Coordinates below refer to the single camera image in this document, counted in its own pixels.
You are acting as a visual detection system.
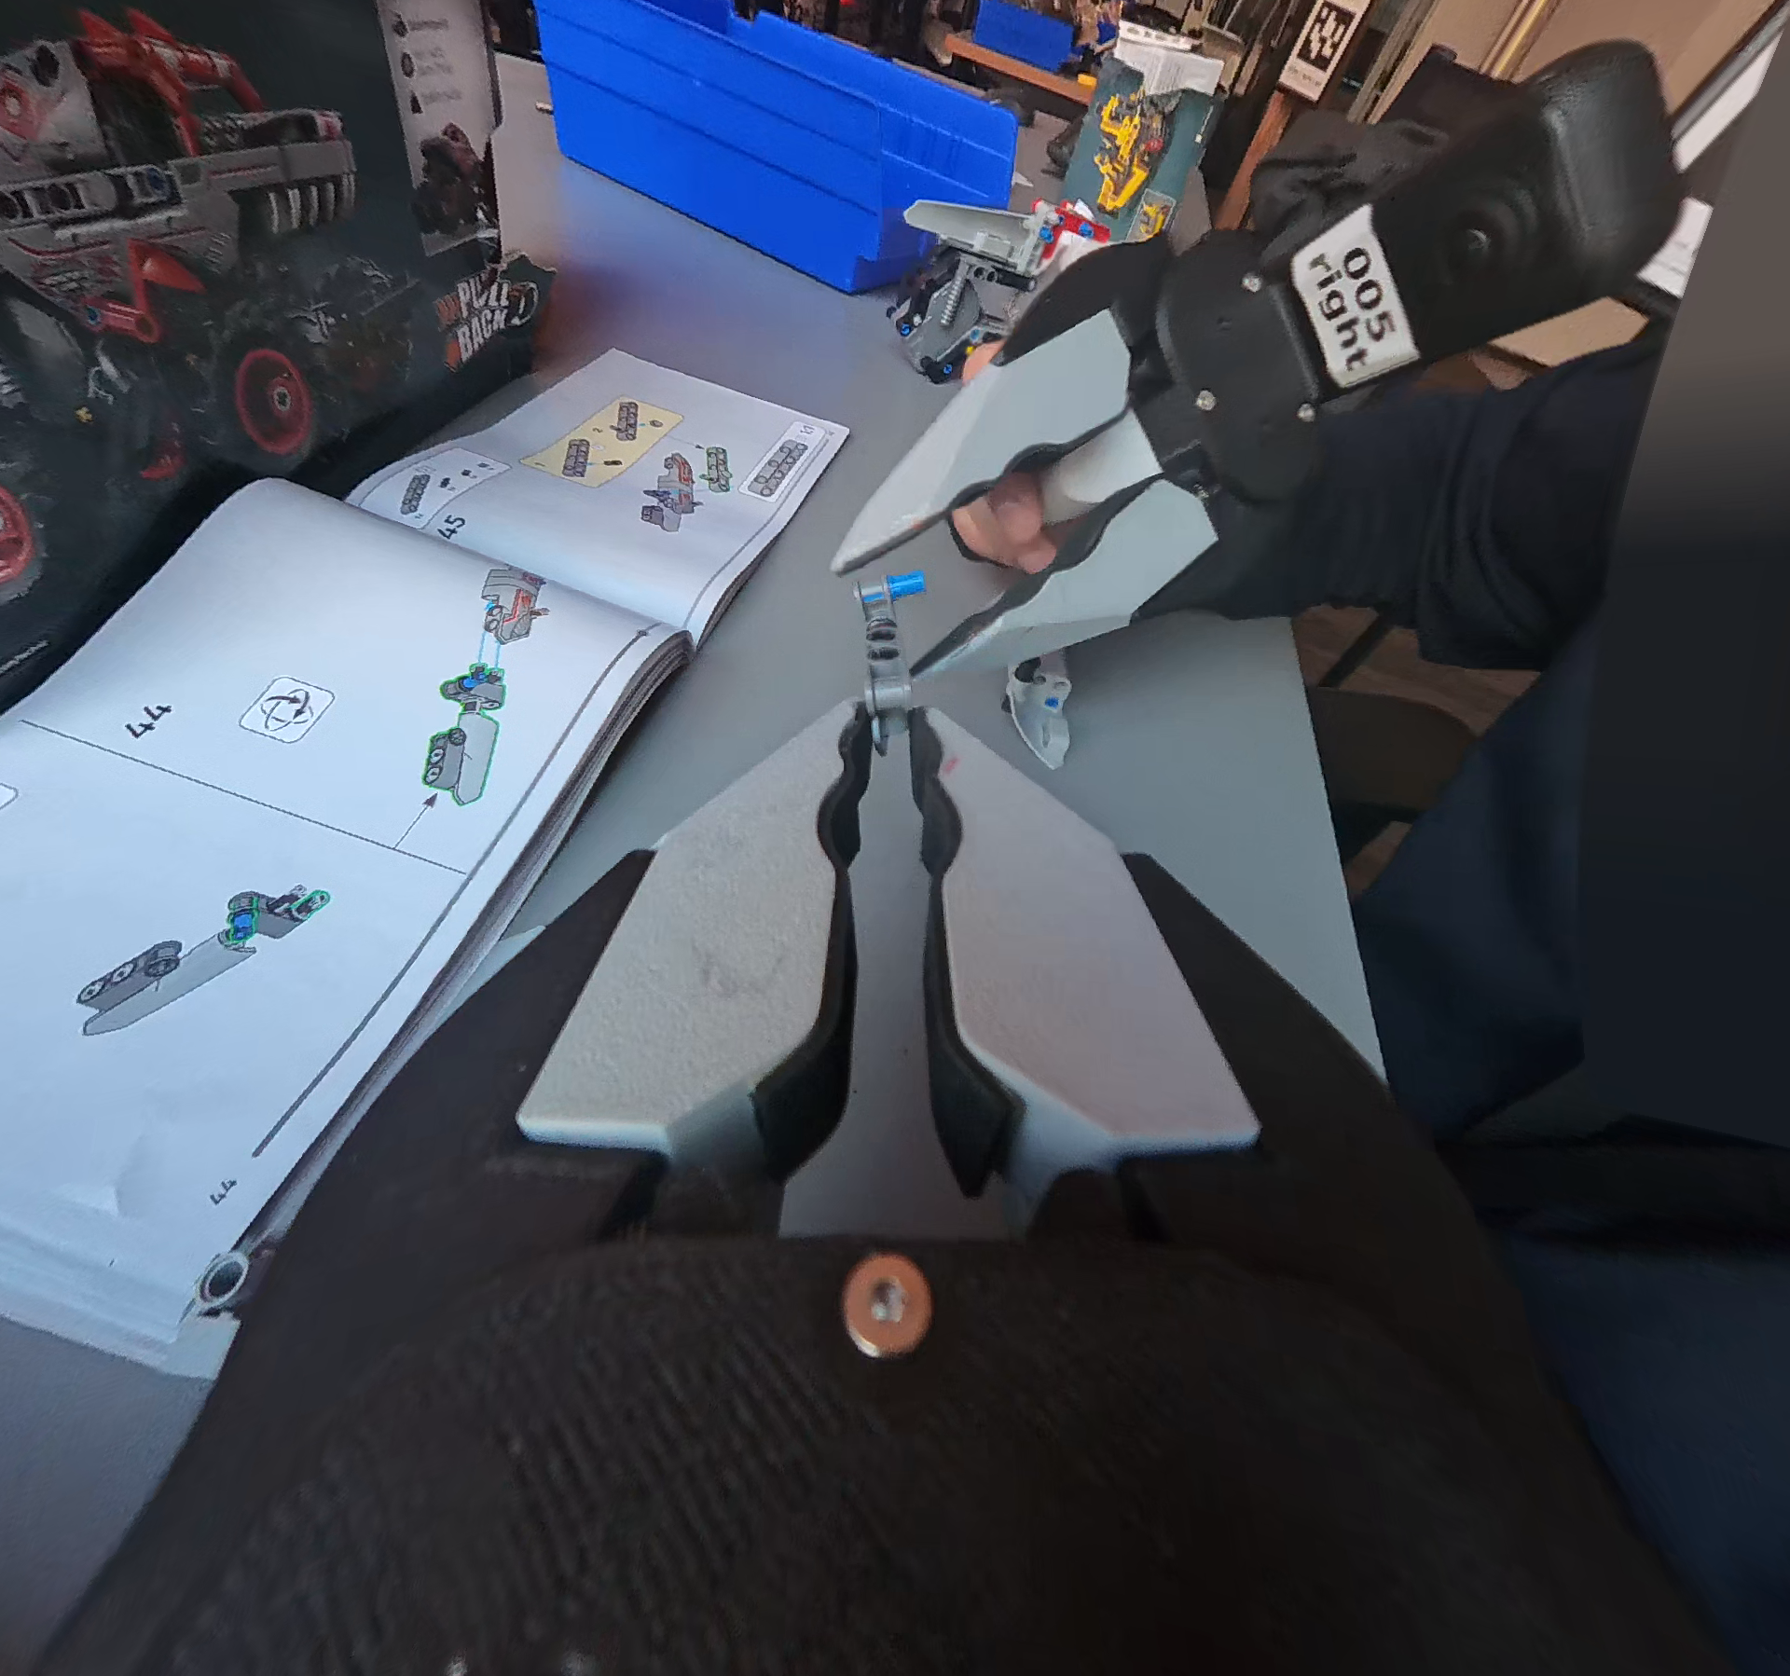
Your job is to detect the grey lego piece blue pin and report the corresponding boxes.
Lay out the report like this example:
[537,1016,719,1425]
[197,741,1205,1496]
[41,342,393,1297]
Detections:
[850,568,936,758]

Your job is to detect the open lego instruction booklet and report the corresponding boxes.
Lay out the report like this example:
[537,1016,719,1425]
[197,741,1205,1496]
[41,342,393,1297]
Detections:
[0,345,852,1374]

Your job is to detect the small blue bin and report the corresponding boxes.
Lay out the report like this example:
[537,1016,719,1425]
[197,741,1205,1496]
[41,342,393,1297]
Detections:
[970,0,1081,74]

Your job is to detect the person's right forearm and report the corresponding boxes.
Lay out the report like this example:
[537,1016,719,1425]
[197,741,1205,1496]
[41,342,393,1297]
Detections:
[1129,342,1668,675]

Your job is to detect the dark lego truck box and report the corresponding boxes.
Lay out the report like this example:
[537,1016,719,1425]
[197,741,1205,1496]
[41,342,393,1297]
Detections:
[0,0,544,715]

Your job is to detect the white lego piece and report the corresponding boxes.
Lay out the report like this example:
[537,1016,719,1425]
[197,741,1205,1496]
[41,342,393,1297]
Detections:
[998,659,1081,772]

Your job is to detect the person's right hand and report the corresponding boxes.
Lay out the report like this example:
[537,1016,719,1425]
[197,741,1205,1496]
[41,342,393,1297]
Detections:
[947,464,1067,576]

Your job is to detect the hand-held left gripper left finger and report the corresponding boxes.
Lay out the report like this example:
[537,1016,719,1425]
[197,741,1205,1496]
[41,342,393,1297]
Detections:
[515,702,864,1184]

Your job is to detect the blue plastic bin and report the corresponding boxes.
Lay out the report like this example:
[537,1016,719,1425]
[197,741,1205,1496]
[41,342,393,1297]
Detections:
[523,0,1023,297]

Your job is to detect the framed black white marker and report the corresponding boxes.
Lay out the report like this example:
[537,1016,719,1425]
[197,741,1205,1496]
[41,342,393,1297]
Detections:
[1278,0,1383,107]

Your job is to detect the partly built lego model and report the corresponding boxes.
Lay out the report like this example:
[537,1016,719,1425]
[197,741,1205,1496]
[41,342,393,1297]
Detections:
[885,198,1123,388]

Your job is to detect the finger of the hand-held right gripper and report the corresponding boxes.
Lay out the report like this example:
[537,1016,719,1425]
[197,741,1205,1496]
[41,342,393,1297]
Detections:
[831,303,1170,576]
[907,473,1220,686]

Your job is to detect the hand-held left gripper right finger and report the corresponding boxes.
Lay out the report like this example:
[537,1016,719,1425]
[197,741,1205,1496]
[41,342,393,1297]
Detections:
[908,704,1263,1198]

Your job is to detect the person's dark clothed body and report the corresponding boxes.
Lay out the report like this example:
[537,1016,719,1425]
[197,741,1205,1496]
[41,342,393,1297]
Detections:
[1340,347,1790,1676]

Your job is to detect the yellow vehicle lego box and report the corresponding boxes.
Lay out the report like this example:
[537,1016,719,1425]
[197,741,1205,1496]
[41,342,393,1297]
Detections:
[1052,51,1230,254]

